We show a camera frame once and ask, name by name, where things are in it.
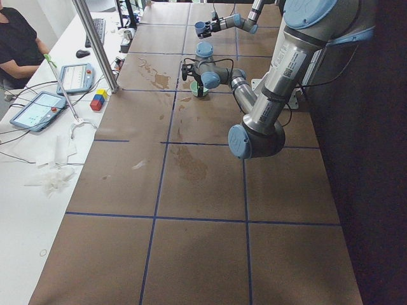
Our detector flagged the small metal cup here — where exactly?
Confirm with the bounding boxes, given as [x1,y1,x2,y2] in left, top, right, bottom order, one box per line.
[123,30,132,41]

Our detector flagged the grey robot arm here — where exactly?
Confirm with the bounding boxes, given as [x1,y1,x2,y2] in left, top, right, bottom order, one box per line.
[182,1,378,159]
[195,0,265,39]

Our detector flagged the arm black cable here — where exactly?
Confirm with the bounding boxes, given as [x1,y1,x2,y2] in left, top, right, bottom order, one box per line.
[183,57,236,80]

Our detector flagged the white camera mast post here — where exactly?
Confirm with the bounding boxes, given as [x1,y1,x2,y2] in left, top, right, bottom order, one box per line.
[251,78,300,110]

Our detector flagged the aluminium frame post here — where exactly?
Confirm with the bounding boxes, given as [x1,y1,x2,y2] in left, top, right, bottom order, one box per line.
[72,0,119,93]

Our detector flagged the crumpled white tissues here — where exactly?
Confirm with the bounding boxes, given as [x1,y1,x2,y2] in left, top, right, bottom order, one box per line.
[24,135,77,197]

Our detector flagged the mint green bowl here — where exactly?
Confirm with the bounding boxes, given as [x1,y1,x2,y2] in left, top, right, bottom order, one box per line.
[190,81,209,97]

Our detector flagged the reacher grabber stick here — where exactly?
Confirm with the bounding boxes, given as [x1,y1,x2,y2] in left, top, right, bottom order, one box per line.
[44,54,97,139]

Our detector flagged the far teach pendant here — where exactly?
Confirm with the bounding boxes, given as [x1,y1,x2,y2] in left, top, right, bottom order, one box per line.
[59,63,94,95]

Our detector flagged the black keyboard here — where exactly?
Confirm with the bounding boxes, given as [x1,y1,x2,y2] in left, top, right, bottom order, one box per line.
[84,18,106,48]

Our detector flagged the near teach pendant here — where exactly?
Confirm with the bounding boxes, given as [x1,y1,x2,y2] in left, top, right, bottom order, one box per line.
[10,91,66,132]

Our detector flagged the person in black shirt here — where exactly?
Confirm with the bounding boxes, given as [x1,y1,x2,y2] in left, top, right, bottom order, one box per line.
[1,6,50,89]

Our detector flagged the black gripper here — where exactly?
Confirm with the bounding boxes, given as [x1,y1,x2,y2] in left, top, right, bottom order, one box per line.
[196,81,207,97]
[198,21,221,39]

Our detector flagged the teach pendant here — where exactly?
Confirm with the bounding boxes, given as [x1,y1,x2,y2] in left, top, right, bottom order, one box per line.
[59,63,94,95]
[10,91,66,132]

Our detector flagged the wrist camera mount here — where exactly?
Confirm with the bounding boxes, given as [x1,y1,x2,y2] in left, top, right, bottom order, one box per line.
[181,64,196,81]
[211,11,220,23]

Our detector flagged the blue plastic cup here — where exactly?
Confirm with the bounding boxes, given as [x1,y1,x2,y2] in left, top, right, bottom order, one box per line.
[195,21,206,39]

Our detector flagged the red blue yellow blocks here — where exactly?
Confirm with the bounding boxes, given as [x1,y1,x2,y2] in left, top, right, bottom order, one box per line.
[90,89,108,111]

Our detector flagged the black computer mouse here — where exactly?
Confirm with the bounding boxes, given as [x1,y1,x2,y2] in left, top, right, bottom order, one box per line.
[76,50,90,58]

